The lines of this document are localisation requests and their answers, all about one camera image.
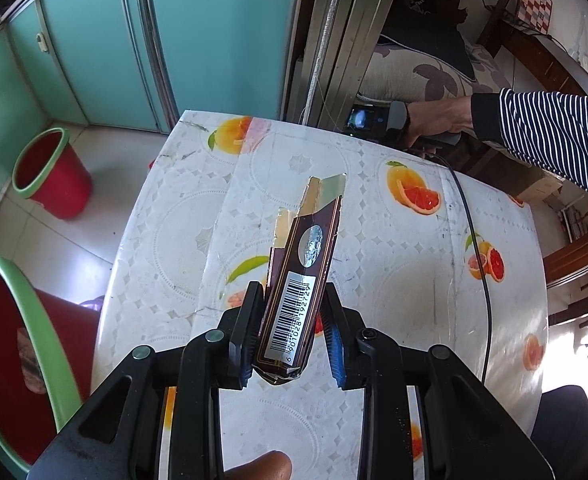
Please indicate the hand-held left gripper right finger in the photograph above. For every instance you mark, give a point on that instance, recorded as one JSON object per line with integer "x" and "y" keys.
{"x": 334, "y": 355}

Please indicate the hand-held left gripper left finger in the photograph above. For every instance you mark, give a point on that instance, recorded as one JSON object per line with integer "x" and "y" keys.
{"x": 246, "y": 355}

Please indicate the brown cigarette box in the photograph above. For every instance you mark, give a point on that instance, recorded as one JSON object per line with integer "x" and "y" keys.
{"x": 294, "y": 310}

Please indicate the person's right hand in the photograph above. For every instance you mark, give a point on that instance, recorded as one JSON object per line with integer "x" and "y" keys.
{"x": 439, "y": 117}

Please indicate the person's left hand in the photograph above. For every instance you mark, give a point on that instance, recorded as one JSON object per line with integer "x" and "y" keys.
{"x": 259, "y": 467}

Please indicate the leaf pattern cushion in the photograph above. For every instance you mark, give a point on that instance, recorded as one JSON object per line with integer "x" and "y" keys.
{"x": 399, "y": 75}

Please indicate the black printed cloth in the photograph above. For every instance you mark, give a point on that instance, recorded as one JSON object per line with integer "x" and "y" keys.
{"x": 424, "y": 25}

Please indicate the fruit print tablecloth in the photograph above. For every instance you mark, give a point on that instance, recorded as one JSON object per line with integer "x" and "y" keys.
{"x": 374, "y": 260}

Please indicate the wooden chair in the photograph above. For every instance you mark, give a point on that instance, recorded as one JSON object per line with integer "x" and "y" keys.
{"x": 504, "y": 20}

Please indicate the cardboard box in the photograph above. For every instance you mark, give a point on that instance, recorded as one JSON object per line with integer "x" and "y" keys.
{"x": 539, "y": 187}

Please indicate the checkered board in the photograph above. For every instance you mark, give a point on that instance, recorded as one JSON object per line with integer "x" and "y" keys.
{"x": 536, "y": 0}

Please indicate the red bin with green rim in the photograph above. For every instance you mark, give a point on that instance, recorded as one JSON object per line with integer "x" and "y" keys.
{"x": 59, "y": 180}
{"x": 4, "y": 340}

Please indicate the black chair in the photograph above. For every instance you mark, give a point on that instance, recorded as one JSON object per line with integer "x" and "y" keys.
{"x": 564, "y": 435}

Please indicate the teal cabinet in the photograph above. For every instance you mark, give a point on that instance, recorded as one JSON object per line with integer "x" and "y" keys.
{"x": 99, "y": 35}

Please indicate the metal sliding door frame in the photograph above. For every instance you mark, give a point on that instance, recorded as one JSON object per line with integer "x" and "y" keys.
{"x": 344, "y": 35}

